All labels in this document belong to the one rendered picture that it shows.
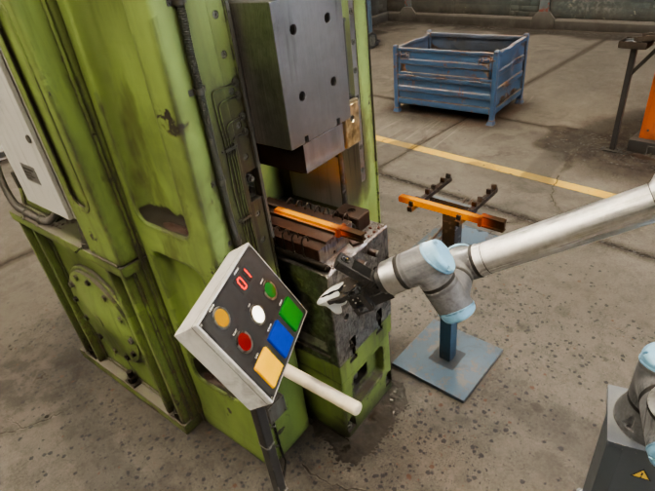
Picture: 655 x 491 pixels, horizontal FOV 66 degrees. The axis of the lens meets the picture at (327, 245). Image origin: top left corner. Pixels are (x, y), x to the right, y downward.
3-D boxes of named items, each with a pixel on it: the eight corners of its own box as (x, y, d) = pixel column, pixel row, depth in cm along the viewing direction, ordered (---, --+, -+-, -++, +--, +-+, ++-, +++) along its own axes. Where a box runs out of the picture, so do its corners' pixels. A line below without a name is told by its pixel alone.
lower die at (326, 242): (353, 239, 187) (351, 219, 182) (320, 266, 175) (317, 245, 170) (271, 212, 211) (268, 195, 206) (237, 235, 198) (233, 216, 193)
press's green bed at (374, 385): (394, 385, 243) (390, 312, 217) (349, 441, 220) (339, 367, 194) (307, 342, 274) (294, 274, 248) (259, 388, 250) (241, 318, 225)
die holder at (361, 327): (392, 312, 217) (387, 224, 193) (339, 368, 194) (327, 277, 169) (294, 274, 248) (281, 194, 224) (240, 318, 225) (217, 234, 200)
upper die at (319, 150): (345, 150, 168) (342, 123, 162) (307, 173, 155) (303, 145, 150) (256, 132, 191) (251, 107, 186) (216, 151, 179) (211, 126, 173)
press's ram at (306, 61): (366, 109, 171) (357, -22, 149) (291, 151, 147) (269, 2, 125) (276, 96, 194) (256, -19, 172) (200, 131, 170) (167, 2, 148)
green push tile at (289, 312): (303, 313, 145) (288, 295, 143) (296, 331, 139) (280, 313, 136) (298, 315, 146) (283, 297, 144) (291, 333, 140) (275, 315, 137)
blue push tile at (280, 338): (294, 338, 137) (277, 319, 135) (286, 357, 131) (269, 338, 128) (289, 339, 138) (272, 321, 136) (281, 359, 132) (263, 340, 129)
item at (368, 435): (434, 396, 235) (434, 394, 235) (364, 494, 199) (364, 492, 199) (364, 362, 257) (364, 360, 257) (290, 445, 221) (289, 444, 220)
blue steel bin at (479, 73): (524, 101, 548) (532, 32, 509) (493, 126, 500) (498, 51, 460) (428, 90, 617) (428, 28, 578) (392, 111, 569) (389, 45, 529)
